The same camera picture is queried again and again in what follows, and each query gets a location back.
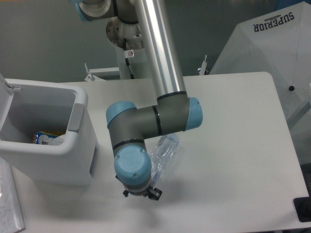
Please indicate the white superior umbrella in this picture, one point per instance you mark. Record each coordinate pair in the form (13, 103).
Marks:
(278, 43)

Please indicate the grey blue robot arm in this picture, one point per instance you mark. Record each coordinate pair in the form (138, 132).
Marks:
(175, 111)

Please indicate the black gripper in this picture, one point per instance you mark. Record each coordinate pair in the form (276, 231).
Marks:
(152, 193)

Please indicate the white metal base bracket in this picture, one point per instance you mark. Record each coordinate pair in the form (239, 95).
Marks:
(113, 73)

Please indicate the blue yellow snack wrapper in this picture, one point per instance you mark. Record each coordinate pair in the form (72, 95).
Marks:
(49, 138)

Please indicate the black device at edge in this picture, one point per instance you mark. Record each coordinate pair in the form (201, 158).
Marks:
(303, 208)

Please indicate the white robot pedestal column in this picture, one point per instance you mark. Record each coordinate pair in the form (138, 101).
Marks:
(136, 59)

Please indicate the clear crushed plastic bottle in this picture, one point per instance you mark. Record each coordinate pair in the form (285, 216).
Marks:
(162, 154)

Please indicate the white open trash can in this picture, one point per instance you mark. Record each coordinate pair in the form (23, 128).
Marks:
(27, 107)

